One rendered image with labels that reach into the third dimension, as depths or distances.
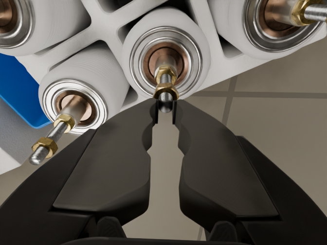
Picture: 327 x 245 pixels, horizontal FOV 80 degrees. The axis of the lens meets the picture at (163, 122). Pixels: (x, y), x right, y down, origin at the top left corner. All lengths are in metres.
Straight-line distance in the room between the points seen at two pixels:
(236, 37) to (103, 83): 0.15
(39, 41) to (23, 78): 0.29
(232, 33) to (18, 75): 0.44
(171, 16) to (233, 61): 0.13
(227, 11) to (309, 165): 0.64
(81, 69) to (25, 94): 0.29
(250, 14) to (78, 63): 0.18
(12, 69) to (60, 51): 0.23
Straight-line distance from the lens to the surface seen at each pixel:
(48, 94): 0.26
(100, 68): 0.26
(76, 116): 0.23
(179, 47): 0.21
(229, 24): 0.22
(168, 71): 0.17
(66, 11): 0.27
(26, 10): 0.24
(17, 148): 0.50
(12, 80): 0.52
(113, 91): 0.24
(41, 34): 0.24
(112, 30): 0.29
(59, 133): 0.21
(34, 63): 0.34
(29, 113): 0.50
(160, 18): 0.21
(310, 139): 0.71
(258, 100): 0.56
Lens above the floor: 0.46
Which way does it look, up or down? 57 degrees down
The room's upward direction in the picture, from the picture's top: 178 degrees counter-clockwise
